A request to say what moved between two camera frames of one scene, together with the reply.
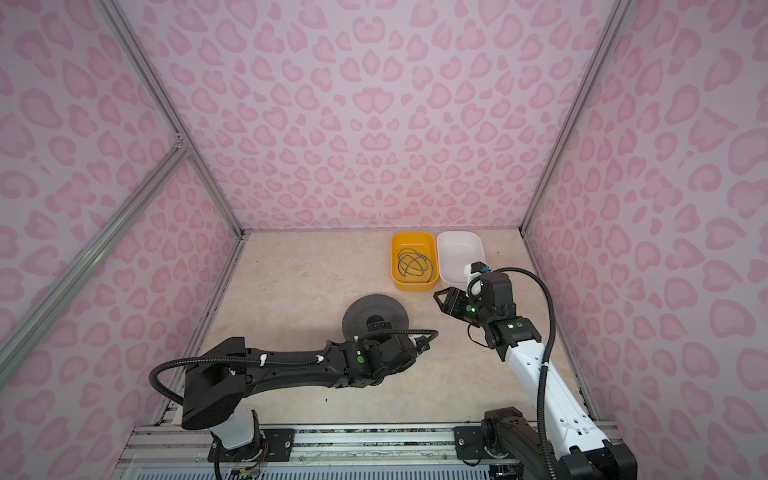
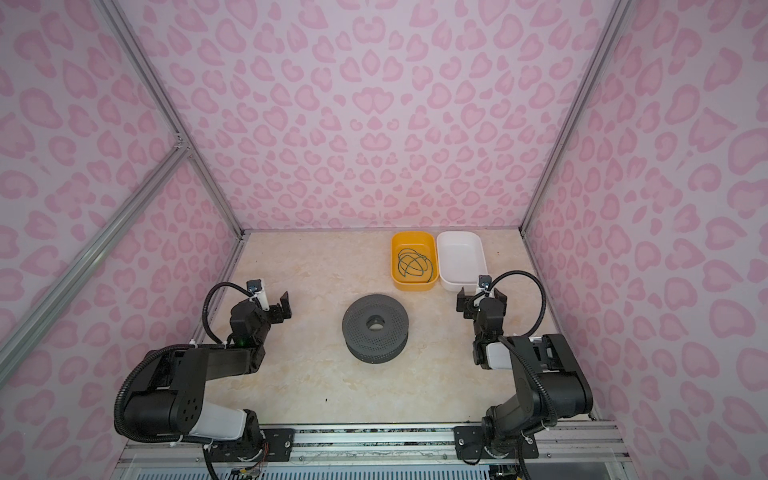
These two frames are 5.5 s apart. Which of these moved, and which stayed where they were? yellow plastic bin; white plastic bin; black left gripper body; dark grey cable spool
Moved: black left gripper body
Stayed: white plastic bin; dark grey cable spool; yellow plastic bin
